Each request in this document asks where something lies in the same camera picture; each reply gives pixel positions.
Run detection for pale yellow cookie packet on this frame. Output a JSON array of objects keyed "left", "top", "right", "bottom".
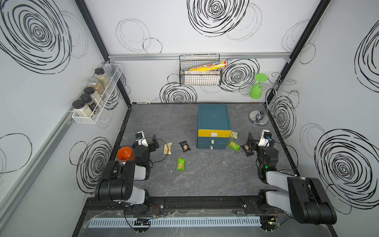
[
  {"left": 163, "top": 143, "right": 172, "bottom": 155},
  {"left": 230, "top": 131, "right": 238, "bottom": 139}
]

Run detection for black cookie packet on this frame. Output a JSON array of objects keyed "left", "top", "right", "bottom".
[
  {"left": 179, "top": 141, "right": 191, "bottom": 152},
  {"left": 242, "top": 144, "right": 254, "bottom": 157}
]

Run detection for green cookie packet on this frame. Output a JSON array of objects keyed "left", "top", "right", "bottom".
[
  {"left": 228, "top": 141, "right": 241, "bottom": 152},
  {"left": 176, "top": 158, "right": 186, "bottom": 170}
]

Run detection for teal drawer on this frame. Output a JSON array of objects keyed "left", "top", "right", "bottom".
[
  {"left": 197, "top": 143, "right": 227, "bottom": 150},
  {"left": 197, "top": 137, "right": 229, "bottom": 144}
]

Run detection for yellow top drawer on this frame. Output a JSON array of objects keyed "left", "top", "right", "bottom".
[{"left": 198, "top": 129, "right": 232, "bottom": 138}]

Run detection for teal drawer cabinet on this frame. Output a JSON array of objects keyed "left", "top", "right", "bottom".
[{"left": 197, "top": 104, "right": 232, "bottom": 137}]

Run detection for teal bottom drawer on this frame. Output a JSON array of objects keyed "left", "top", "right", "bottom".
[{"left": 197, "top": 143, "right": 227, "bottom": 150}]

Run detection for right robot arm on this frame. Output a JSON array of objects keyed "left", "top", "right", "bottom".
[{"left": 243, "top": 130, "right": 337, "bottom": 225}]

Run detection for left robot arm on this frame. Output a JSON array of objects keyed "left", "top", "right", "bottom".
[{"left": 95, "top": 132, "right": 159, "bottom": 214}]

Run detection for chrome glass holder stand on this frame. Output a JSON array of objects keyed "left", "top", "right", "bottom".
[{"left": 249, "top": 72, "right": 300, "bottom": 126}]

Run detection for orange cup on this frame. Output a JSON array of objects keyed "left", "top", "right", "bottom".
[{"left": 117, "top": 147, "right": 135, "bottom": 162}]

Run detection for green plastic wine glass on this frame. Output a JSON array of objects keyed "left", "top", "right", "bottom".
[{"left": 249, "top": 73, "right": 268, "bottom": 99}]

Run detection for white spice rack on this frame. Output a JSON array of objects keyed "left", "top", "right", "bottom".
[{"left": 72, "top": 63, "right": 123, "bottom": 129}]

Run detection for spice jar dark contents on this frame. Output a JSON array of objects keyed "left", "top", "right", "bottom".
[{"left": 80, "top": 93, "right": 99, "bottom": 114}]

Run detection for spice jar light powder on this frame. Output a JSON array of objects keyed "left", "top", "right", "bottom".
[{"left": 72, "top": 100, "right": 92, "bottom": 117}]

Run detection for spice jar tan contents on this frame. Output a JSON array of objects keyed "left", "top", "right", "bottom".
[{"left": 94, "top": 68, "right": 110, "bottom": 90}]

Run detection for spice jar white contents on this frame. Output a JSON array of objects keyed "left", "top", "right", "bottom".
[{"left": 83, "top": 87, "right": 104, "bottom": 108}]

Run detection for spice jar brown contents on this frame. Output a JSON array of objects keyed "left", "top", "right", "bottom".
[{"left": 87, "top": 77, "right": 105, "bottom": 96}]

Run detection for yellow snack tube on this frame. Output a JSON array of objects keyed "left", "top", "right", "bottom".
[{"left": 188, "top": 61, "right": 227, "bottom": 72}]

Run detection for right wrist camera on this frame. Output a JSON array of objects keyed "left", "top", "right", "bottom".
[{"left": 258, "top": 129, "right": 272, "bottom": 147}]

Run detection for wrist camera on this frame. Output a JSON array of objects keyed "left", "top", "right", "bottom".
[
  {"left": 135, "top": 131, "right": 149, "bottom": 147},
  {"left": 258, "top": 129, "right": 272, "bottom": 147}
]

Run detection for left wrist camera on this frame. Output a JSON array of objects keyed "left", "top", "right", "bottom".
[{"left": 135, "top": 131, "right": 149, "bottom": 147}]

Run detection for white cable duct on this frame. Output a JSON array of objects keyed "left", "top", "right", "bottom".
[{"left": 88, "top": 216, "right": 262, "bottom": 228}]

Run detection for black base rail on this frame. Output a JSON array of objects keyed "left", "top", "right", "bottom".
[{"left": 84, "top": 195, "right": 322, "bottom": 214}]

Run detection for wire wall basket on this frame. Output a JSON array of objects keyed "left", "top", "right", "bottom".
[{"left": 179, "top": 53, "right": 221, "bottom": 87}]

